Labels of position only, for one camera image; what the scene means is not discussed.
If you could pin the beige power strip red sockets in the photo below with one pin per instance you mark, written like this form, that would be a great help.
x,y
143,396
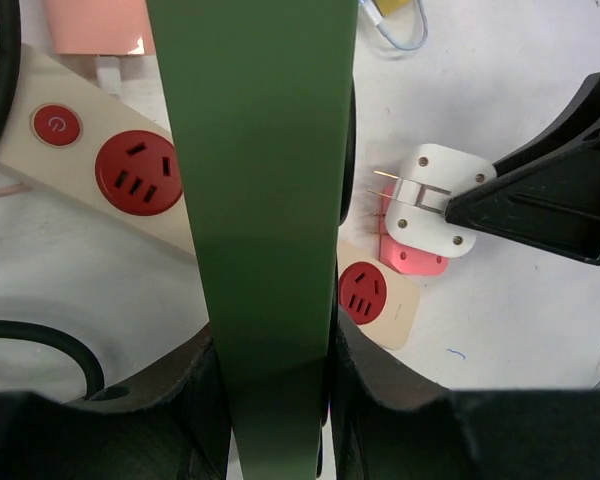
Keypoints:
x,y
70,138

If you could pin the pink socket adapter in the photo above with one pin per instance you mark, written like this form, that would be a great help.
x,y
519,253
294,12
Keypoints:
x,y
403,259

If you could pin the yellow charger plug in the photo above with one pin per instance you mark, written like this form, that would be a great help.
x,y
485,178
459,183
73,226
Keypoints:
x,y
388,7

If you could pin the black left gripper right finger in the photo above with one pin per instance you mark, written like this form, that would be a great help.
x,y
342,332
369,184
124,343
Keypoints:
x,y
390,422

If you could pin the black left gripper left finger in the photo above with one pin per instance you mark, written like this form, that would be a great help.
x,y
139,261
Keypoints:
x,y
168,421

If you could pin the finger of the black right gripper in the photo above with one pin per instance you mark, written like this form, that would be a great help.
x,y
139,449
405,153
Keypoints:
x,y
546,194

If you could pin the green power strip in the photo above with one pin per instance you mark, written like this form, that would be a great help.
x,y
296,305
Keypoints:
x,y
258,95

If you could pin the pink USB charger cube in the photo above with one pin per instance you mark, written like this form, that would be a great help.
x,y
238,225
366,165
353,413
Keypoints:
x,y
99,27

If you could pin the white socket adapter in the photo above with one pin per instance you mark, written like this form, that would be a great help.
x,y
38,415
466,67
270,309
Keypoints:
x,y
423,186

